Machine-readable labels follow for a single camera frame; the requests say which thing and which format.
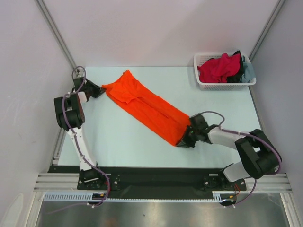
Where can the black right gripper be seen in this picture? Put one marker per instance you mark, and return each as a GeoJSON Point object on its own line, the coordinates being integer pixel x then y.
{"type": "Point", "coordinates": [189, 136]}

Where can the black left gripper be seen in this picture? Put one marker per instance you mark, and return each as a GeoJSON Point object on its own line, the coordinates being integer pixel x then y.
{"type": "Point", "coordinates": [99, 90]}

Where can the orange t-shirt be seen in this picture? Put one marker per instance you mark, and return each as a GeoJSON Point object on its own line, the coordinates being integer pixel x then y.
{"type": "Point", "coordinates": [155, 113]}

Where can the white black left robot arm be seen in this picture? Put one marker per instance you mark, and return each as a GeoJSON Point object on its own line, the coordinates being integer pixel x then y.
{"type": "Point", "coordinates": [70, 117]}

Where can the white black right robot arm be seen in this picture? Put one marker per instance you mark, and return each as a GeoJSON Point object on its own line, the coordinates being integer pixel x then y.
{"type": "Point", "coordinates": [258, 157]}

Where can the magenta t-shirt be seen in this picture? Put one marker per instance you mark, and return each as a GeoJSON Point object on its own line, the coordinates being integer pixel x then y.
{"type": "Point", "coordinates": [226, 69]}

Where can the white perforated laundry basket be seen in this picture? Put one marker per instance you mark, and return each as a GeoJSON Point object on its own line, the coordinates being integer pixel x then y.
{"type": "Point", "coordinates": [201, 58]}

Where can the grey blue t-shirt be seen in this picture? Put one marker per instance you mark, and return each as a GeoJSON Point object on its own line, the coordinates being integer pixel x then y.
{"type": "Point", "coordinates": [249, 73]}

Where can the black front mounting rail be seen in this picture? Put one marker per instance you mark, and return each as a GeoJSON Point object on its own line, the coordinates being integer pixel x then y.
{"type": "Point", "coordinates": [141, 183]}

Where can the aluminium left side rail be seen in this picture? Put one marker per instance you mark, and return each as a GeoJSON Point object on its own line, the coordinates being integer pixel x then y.
{"type": "Point", "coordinates": [60, 142]}

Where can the aluminium left corner post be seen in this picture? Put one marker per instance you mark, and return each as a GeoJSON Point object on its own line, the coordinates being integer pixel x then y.
{"type": "Point", "coordinates": [55, 31]}

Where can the aluminium corner post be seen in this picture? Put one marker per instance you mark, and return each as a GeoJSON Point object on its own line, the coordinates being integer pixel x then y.
{"type": "Point", "coordinates": [55, 31]}
{"type": "Point", "coordinates": [272, 18]}

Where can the aluminium front frame rail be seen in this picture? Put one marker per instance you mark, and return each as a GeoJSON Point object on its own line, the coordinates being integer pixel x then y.
{"type": "Point", "coordinates": [53, 182]}

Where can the aluminium right corner post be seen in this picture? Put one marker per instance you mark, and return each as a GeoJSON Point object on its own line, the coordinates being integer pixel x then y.
{"type": "Point", "coordinates": [272, 18]}

